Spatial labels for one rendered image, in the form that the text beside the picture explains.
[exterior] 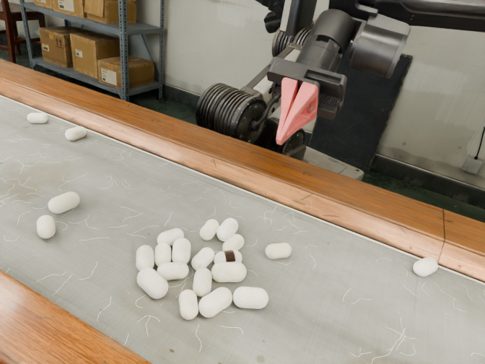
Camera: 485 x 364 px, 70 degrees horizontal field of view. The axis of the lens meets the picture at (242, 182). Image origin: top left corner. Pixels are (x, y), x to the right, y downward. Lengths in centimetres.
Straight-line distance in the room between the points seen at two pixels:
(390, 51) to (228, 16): 225
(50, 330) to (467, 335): 40
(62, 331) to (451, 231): 48
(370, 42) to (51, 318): 47
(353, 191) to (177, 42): 255
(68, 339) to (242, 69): 247
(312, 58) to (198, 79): 245
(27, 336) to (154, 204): 23
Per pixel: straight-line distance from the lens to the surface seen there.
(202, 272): 37
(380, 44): 52
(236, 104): 78
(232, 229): 43
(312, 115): 49
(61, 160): 61
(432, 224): 56
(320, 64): 48
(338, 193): 54
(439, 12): 58
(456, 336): 45
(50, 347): 33
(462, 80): 236
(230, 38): 271
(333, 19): 53
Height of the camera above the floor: 103
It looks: 31 degrees down
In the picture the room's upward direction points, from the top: 10 degrees clockwise
